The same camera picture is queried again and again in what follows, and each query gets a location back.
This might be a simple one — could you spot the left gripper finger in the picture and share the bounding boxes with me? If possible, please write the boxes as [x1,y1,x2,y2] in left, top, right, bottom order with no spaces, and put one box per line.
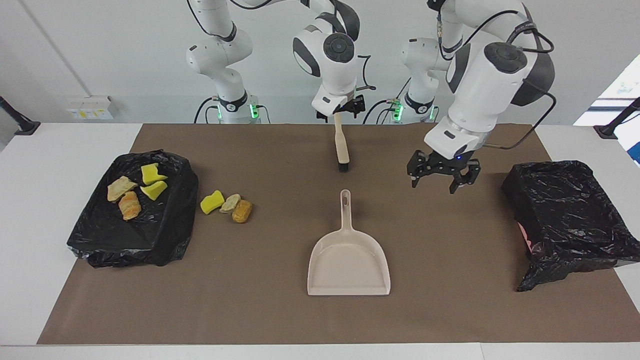
[407,151,426,188]
[449,160,482,195]

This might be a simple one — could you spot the beige hand brush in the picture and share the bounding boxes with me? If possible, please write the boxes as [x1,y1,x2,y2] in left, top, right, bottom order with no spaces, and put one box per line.
[332,112,350,173]

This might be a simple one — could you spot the beige plastic dustpan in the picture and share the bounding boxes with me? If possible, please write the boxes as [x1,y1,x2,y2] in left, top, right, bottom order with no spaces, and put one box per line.
[307,189,391,297]

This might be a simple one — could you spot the brown bread roll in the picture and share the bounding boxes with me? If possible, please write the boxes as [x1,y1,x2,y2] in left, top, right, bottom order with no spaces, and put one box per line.
[231,199,253,224]

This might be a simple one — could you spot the large yellow sponge piece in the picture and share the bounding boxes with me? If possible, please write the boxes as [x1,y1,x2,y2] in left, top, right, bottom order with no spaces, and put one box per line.
[140,163,169,186]

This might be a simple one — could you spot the small yellow sponge piece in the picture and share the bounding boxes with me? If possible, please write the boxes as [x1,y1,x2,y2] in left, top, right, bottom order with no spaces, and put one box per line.
[140,180,169,201]

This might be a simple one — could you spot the striped orange croissant piece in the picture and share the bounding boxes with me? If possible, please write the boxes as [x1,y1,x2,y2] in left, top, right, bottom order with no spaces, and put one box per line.
[118,191,142,221]

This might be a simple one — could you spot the pale angular bread chunk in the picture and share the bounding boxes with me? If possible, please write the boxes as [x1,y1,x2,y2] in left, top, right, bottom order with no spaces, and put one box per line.
[107,175,139,203]

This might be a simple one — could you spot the pink plastic bin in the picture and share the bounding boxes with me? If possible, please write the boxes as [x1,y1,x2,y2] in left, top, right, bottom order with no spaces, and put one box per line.
[519,222,535,253]

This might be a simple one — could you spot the black trash bag over bin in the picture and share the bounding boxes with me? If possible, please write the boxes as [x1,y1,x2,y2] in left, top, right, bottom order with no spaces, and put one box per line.
[501,160,640,293]
[66,149,199,268]

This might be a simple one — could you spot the black stand base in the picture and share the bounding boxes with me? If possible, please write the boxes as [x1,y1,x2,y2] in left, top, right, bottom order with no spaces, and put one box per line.
[593,97,640,140]
[0,95,41,136]

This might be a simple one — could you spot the brown table mat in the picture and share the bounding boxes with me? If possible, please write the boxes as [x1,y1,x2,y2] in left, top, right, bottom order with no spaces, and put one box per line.
[36,123,640,346]

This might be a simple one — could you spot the black base cable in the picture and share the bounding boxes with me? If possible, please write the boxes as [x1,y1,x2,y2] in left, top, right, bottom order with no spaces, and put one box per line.
[194,96,221,124]
[362,80,412,125]

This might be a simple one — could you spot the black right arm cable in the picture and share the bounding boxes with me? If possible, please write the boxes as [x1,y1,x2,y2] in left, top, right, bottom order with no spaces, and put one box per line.
[356,54,377,93]

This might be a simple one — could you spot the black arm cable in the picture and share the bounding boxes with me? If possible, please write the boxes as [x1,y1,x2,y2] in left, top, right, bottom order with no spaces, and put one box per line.
[356,54,377,93]
[434,7,558,151]

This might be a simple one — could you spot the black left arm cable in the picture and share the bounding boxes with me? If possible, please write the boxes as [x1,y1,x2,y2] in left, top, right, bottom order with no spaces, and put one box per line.
[434,7,558,151]

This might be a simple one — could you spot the white wall socket box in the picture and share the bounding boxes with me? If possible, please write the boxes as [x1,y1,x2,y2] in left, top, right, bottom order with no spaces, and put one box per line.
[66,95,117,121]

